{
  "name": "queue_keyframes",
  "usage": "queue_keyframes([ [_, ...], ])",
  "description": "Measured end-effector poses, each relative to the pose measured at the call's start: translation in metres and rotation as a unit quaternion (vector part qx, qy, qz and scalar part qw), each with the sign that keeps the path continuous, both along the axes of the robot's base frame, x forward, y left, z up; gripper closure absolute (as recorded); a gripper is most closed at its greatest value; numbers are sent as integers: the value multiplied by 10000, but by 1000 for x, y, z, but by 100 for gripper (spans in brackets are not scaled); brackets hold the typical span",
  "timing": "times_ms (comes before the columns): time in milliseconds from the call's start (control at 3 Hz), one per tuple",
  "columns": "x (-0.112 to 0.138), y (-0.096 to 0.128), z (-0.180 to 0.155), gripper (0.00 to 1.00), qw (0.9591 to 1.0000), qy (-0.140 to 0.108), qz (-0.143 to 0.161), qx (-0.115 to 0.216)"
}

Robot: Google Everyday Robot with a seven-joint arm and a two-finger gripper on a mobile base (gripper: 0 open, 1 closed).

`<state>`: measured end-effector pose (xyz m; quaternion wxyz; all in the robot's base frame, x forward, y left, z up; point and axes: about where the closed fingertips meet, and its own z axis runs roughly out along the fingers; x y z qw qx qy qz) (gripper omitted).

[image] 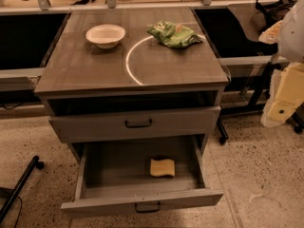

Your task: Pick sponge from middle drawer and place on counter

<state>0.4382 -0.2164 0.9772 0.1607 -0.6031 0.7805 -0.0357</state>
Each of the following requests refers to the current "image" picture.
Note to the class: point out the yellow sponge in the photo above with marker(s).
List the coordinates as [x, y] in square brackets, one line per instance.
[161, 168]

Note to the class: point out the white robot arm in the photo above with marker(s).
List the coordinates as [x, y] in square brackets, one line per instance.
[287, 93]

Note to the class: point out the grey drawer cabinet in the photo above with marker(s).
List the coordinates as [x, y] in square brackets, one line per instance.
[139, 74]

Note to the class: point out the closed grey upper drawer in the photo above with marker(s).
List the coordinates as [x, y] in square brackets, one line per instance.
[110, 126]

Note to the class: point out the open grey lower drawer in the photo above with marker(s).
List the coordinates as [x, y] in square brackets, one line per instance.
[114, 176]

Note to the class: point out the green chip bag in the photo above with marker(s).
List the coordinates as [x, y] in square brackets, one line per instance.
[174, 35]

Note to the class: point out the white bowl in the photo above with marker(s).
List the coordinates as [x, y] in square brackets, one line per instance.
[105, 36]

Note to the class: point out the black headset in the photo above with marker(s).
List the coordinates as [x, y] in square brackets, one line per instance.
[276, 11]

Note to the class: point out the black stand leg left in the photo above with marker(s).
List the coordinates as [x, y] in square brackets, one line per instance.
[12, 194]

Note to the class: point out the black upper drawer handle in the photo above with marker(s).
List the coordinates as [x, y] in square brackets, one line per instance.
[143, 124]

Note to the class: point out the black drawer handle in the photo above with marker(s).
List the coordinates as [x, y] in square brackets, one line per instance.
[143, 124]
[145, 208]

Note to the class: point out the black lower drawer handle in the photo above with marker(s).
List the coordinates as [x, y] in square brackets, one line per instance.
[145, 208]

